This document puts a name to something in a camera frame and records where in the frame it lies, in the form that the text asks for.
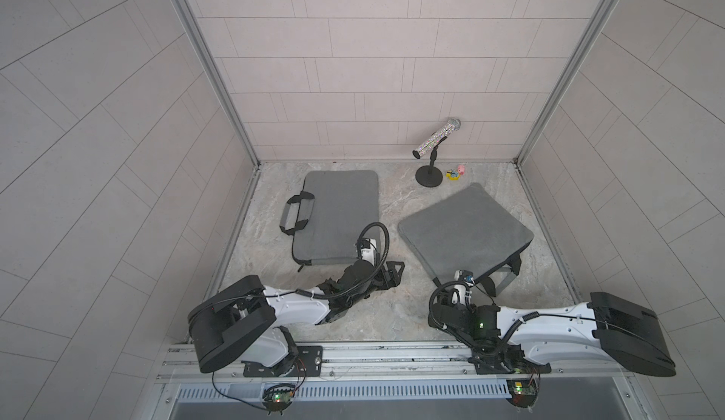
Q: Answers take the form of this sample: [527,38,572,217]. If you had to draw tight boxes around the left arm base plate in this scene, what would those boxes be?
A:
[243,346,324,378]

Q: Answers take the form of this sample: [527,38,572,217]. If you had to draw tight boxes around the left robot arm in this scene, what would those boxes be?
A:
[188,259,405,377]

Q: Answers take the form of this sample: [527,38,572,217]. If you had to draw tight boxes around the glitter microphone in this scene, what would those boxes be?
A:
[412,118,462,159]

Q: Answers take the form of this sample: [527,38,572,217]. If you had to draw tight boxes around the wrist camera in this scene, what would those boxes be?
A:
[356,237,379,266]
[451,270,474,307]

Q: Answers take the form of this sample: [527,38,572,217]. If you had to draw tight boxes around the circuit board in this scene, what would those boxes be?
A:
[507,380,539,409]
[262,383,296,415]

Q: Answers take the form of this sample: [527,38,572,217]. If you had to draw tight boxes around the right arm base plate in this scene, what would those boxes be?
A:
[467,344,551,375]

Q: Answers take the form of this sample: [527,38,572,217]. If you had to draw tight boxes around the right circuit board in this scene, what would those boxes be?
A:
[507,380,539,409]

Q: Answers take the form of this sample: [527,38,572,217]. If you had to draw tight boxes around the pink yellow toy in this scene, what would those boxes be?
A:
[446,165,466,180]

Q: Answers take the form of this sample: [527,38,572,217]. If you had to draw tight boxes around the black microphone stand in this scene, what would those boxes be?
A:
[413,137,447,188]

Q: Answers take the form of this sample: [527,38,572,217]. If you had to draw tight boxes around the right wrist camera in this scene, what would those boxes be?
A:
[451,270,474,307]

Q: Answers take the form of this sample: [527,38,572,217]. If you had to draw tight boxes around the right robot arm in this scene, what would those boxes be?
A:
[429,281,676,378]

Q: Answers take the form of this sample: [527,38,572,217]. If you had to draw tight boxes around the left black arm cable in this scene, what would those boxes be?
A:
[293,221,392,301]

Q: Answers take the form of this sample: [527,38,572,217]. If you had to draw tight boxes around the grey laptop bag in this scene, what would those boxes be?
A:
[279,170,379,265]
[398,183,534,297]

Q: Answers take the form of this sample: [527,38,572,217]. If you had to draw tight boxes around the left circuit board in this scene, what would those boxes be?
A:
[262,383,296,415]

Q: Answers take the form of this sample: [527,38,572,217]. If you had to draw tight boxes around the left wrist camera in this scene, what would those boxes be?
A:
[356,237,379,266]

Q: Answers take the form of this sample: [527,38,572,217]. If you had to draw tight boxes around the aluminium mounting rail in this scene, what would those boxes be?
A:
[155,337,630,386]

